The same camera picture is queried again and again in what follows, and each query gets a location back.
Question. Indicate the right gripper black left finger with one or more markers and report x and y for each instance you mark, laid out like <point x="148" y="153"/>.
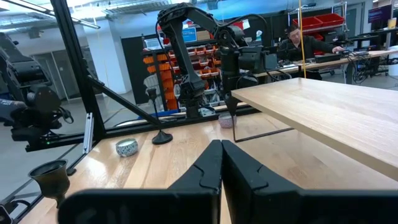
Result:
<point x="140" y="208"/>

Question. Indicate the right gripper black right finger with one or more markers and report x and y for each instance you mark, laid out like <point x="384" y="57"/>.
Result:
<point x="280" y="208"/>

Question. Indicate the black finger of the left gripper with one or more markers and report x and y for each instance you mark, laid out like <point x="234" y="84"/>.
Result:
<point x="235" y="99"/>
<point x="228" y="99"/>

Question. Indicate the pink white patterned bowl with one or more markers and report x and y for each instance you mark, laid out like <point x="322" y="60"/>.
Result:
<point x="227" y="122"/>

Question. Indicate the black and white patterned cloth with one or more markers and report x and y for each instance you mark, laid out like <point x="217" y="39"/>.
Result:
<point x="127" y="148"/>

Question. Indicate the tall black candlestick holder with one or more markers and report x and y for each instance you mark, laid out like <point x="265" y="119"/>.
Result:
<point x="161" y="138"/>

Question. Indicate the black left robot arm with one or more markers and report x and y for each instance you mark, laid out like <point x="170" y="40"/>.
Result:
<point x="183" y="56"/>

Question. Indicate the blue sign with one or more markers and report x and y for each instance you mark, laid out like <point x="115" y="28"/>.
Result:
<point x="189" y="35"/>

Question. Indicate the orange bin rack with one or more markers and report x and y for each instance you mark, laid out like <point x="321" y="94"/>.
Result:
<point x="166" y="84"/>

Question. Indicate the person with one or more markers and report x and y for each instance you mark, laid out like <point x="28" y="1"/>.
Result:
<point x="308" y="46"/>

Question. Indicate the red plastic bin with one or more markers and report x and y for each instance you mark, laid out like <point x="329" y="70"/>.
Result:
<point x="331" y="19"/>
<point x="308" y="23"/>

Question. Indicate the wooden shelf black metal legs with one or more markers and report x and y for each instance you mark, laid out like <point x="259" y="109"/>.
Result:
<point x="326" y="118"/>

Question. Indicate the long wooden desk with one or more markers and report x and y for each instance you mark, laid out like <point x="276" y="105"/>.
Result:
<point x="326" y="64"/>

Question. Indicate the black partition board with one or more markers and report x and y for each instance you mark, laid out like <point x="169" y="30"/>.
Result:
<point x="132" y="68"/>

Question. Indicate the purple lit monitor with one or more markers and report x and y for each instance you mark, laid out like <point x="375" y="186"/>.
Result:
<point x="379" y="14"/>

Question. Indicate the person's hand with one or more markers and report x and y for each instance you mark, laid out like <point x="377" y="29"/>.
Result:
<point x="11" y="109"/>

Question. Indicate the yellow cup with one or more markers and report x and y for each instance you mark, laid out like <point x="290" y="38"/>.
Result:
<point x="392" y="23"/>

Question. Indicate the silver aluminium bracket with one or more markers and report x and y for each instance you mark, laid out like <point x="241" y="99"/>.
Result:
<point x="88" y="133"/>

